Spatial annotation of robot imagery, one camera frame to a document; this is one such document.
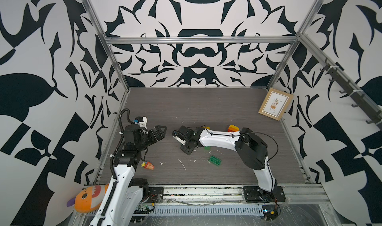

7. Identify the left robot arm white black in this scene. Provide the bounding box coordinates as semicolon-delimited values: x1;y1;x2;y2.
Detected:
90;125;167;226

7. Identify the small circuit board right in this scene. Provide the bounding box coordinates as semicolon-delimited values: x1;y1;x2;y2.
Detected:
261;204;281;222

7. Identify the wall hook rail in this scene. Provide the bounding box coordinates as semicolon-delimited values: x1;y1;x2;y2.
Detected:
320;58;382;125

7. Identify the white slotted cable duct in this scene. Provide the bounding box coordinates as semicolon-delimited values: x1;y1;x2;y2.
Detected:
133;205;264;217

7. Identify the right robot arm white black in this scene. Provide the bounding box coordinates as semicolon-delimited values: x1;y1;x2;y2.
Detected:
172;126;286;203

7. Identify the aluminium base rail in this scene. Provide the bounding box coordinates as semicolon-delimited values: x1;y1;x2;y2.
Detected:
157;184;330;204

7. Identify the wooden framed picture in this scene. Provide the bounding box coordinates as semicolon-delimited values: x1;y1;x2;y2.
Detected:
258;88;293;121

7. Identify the orange purple object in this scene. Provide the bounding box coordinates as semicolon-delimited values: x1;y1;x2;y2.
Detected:
67;184;109;214

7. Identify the small colourful toy figure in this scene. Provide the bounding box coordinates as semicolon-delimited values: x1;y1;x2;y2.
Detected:
141;161;155;170

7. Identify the small circuit board left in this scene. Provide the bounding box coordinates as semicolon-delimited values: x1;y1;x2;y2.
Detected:
134;203;155;214

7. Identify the dark green wide lego brick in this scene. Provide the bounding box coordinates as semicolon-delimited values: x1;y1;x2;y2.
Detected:
209;155;221;166

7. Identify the small circuit board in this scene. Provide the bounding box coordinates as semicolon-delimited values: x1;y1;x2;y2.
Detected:
134;203;155;214
261;204;281;222

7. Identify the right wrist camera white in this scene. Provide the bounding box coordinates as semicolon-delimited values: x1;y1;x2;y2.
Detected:
172;130;186;145

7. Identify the black corrugated cable hose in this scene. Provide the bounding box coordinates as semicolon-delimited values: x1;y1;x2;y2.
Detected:
109;108;136;179

